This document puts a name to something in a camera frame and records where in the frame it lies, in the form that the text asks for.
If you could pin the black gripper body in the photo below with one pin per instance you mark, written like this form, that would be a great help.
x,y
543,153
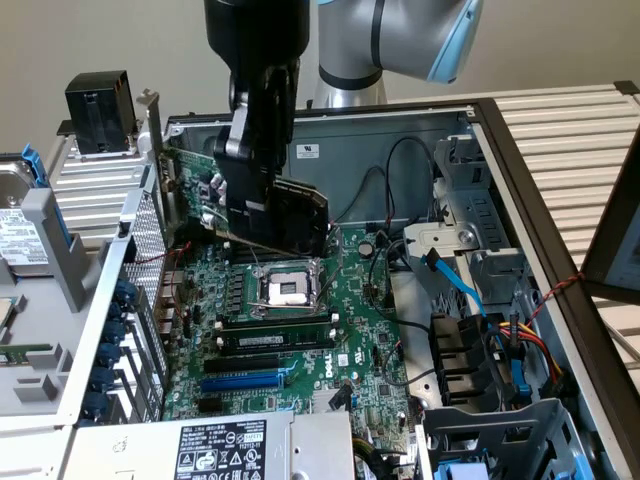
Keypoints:
x,y
255,30

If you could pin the green graphics card black fan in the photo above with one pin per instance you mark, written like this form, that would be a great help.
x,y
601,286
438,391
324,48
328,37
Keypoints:
x,y
190,180

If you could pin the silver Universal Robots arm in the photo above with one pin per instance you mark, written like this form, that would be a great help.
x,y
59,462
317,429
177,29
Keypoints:
x,y
350,45

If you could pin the white case label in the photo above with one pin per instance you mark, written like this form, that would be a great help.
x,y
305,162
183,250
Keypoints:
x,y
308,151

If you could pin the open grey PC case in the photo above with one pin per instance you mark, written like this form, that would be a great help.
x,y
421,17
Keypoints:
x,y
345,170

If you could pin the silver socket cover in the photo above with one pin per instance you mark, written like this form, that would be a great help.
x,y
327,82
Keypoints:
x,y
336,245

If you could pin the CPU socket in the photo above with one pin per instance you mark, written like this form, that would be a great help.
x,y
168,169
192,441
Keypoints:
x,y
287,290

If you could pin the thin locking lever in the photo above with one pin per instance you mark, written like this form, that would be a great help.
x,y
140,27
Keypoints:
x,y
280,305

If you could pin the coin cell battery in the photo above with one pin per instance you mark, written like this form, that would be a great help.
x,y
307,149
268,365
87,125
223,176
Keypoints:
x,y
366,249

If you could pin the black RAM slot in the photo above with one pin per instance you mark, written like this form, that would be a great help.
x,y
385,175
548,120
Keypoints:
x,y
275,324

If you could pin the green Dell motherboard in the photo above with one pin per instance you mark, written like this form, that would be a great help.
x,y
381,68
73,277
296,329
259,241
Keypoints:
x,y
350,300

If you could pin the black box device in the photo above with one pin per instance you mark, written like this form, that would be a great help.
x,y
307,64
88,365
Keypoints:
x,y
97,110

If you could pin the blue slot clip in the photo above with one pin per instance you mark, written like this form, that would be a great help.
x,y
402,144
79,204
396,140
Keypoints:
x,y
114,332
125,292
108,355
102,379
95,404
116,311

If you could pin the long black expansion slot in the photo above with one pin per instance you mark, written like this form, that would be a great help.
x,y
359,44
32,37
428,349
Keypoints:
x,y
240,365

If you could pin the silver disk bay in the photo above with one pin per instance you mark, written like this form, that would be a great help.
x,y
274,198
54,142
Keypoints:
x,y
450,235

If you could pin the short black expansion slot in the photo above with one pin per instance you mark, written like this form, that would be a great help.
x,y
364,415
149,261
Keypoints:
x,y
210,405

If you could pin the small silver heat sink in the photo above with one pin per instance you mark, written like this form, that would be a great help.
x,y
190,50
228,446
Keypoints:
x,y
322,400

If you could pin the silver hard disk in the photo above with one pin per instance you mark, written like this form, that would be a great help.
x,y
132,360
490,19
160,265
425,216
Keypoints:
x,y
15,235

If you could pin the grey parts rack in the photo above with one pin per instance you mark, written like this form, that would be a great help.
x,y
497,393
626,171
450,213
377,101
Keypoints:
x,y
50,320

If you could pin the black plastic fan shroud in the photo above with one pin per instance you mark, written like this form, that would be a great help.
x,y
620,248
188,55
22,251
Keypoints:
x,y
455,350

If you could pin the CPU chip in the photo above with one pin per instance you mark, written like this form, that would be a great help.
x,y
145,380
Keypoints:
x,y
7,315

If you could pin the silver power supply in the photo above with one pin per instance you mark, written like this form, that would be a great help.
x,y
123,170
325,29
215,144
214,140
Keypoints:
x,y
320,445

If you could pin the bare green RAM stick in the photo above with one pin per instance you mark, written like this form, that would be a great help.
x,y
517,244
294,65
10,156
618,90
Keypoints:
x,y
25,351

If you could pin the blue plastic latch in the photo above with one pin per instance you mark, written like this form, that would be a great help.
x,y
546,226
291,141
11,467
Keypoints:
x,y
521,387

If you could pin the dark framed panel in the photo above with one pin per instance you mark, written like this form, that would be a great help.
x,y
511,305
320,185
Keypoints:
x,y
610,250

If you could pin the grey disk bay cage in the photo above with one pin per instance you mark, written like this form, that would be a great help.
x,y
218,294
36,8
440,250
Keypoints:
x,y
530,425

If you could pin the blue disk rail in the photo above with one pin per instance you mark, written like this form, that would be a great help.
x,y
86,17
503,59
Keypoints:
x,y
35,165

